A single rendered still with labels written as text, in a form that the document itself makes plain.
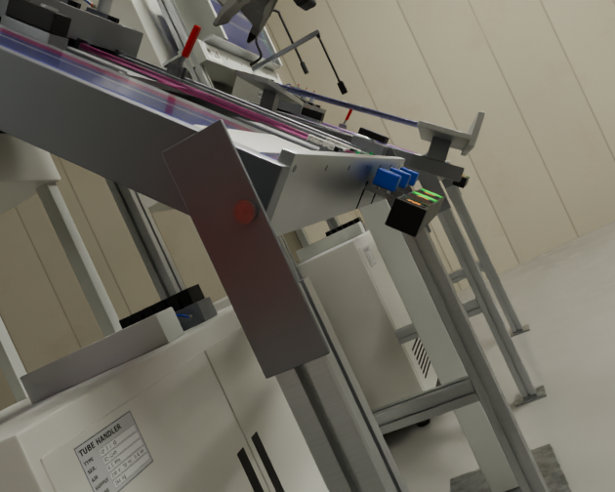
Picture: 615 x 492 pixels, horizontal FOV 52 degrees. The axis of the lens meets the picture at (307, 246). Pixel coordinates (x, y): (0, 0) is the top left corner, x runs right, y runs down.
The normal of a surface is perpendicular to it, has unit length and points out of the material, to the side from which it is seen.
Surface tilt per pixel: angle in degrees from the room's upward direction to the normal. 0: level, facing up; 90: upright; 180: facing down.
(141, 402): 90
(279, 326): 90
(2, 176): 90
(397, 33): 90
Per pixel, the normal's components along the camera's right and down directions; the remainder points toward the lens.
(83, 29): 0.90, 0.40
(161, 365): 0.87, -0.40
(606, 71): -0.05, 0.02
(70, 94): -0.27, 0.12
